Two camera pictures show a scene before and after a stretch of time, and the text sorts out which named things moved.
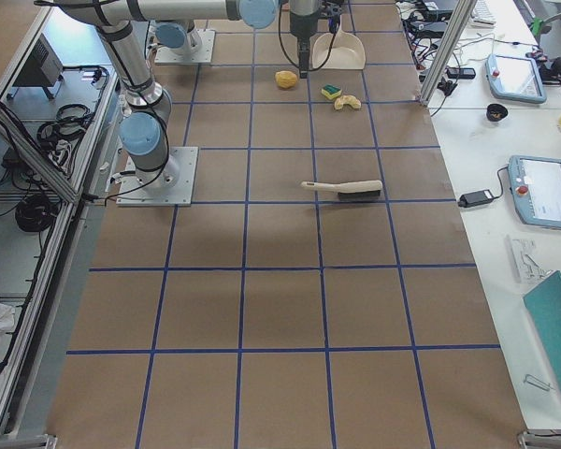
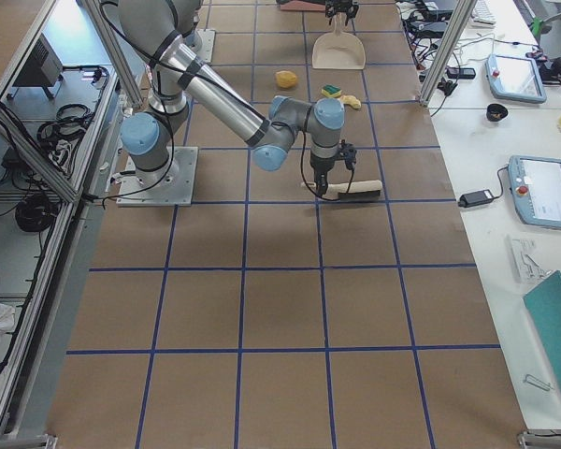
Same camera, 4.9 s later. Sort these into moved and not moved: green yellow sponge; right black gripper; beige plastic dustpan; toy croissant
Moved: right black gripper
Not moved: beige plastic dustpan; green yellow sponge; toy croissant
